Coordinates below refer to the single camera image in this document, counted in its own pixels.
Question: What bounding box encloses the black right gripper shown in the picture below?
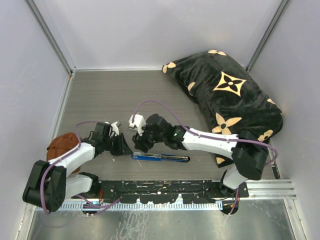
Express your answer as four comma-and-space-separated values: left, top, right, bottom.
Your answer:
132, 122, 166, 153

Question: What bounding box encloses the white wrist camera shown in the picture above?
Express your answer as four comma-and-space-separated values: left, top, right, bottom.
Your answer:
128, 114, 146, 136
105, 121, 121, 137

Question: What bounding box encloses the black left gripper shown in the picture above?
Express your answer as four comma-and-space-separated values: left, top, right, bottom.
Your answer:
103, 132, 133, 156

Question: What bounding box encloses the black floral plush blanket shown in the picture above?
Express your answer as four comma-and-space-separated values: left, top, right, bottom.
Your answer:
161, 49, 284, 169

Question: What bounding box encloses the white slotted cable duct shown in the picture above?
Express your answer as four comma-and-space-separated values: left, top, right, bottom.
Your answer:
36, 199, 223, 211

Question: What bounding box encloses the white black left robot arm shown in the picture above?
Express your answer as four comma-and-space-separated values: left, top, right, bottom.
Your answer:
22, 121, 132, 213

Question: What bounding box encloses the brown cloth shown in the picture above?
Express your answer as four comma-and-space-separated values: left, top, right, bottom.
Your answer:
46, 132, 79, 161

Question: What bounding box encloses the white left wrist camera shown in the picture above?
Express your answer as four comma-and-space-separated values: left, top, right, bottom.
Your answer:
105, 121, 121, 137

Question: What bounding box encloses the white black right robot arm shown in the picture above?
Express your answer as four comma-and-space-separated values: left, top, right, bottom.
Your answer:
128, 113, 269, 197

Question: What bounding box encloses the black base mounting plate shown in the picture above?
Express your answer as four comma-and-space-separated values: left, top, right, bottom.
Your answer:
71, 179, 249, 204

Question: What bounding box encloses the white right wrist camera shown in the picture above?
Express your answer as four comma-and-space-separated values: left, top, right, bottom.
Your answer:
128, 114, 146, 136

